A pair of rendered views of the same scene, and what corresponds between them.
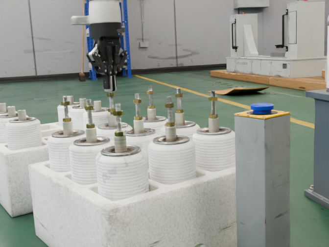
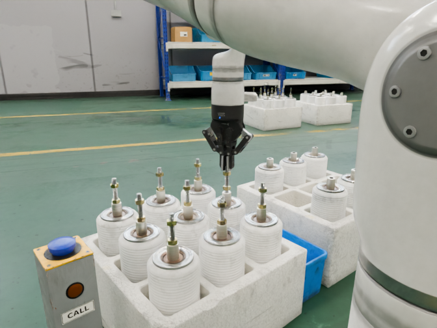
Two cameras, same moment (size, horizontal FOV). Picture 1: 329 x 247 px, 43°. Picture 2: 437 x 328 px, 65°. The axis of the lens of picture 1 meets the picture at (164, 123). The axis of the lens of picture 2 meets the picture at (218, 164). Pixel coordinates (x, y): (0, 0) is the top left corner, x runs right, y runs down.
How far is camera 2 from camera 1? 1.16 m
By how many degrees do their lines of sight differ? 83
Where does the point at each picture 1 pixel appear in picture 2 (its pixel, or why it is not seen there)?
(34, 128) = (264, 176)
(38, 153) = (254, 197)
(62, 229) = not seen: hidden behind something
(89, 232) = not seen: hidden behind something
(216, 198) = (121, 307)
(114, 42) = (230, 123)
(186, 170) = (123, 263)
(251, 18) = not seen: outside the picture
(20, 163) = (244, 198)
